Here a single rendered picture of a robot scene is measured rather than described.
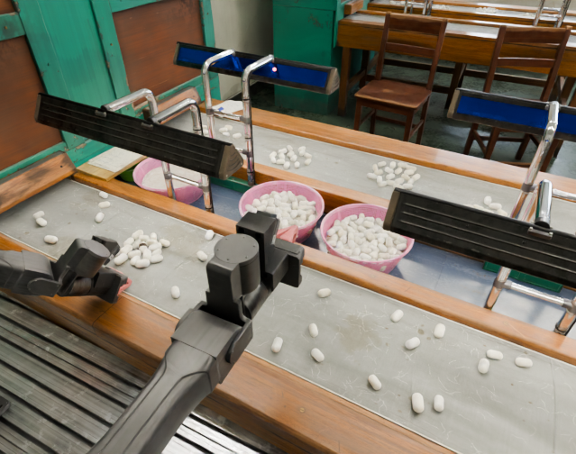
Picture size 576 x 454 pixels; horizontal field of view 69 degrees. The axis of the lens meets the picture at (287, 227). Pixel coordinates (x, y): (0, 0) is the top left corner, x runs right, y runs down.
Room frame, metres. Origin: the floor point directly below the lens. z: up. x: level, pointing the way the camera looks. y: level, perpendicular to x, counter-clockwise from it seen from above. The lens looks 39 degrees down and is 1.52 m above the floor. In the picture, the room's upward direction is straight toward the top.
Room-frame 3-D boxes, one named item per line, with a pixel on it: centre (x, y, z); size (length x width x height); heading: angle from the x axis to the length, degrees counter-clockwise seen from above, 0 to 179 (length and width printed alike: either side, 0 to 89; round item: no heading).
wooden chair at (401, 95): (2.84, -0.75, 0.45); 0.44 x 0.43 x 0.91; 59
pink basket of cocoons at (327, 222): (0.93, -0.23, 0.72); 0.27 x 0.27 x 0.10
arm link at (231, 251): (0.37, 0.08, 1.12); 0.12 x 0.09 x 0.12; 154
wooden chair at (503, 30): (2.54, -1.49, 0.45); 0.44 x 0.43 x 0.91; 84
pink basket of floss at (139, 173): (1.27, 0.41, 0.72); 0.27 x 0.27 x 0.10
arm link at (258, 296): (0.40, 0.06, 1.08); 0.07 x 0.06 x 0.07; 154
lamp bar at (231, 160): (0.94, 0.39, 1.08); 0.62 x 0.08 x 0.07; 62
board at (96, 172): (1.37, 0.60, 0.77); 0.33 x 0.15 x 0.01; 152
